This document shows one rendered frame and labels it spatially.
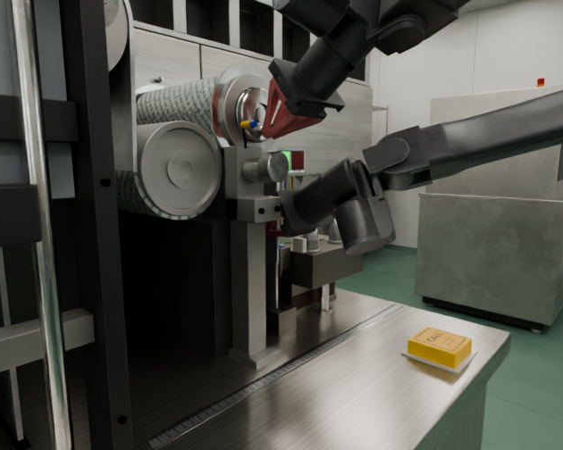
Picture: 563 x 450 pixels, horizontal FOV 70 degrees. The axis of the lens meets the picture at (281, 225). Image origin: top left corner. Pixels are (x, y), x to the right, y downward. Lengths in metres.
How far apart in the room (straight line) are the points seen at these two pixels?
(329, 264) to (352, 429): 0.31
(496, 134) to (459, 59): 4.81
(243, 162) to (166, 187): 0.11
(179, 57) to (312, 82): 0.49
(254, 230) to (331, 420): 0.25
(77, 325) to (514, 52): 5.04
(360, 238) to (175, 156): 0.25
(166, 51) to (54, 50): 0.58
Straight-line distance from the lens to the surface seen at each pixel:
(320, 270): 0.70
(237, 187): 0.54
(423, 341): 0.65
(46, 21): 0.38
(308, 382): 0.56
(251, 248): 0.55
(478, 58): 5.28
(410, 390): 0.57
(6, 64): 0.36
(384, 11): 0.44
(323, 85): 0.51
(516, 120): 0.56
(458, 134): 0.55
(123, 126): 0.52
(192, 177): 0.54
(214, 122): 0.56
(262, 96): 0.60
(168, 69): 0.93
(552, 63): 5.08
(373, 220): 0.53
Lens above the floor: 1.19
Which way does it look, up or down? 9 degrees down
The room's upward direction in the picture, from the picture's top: straight up
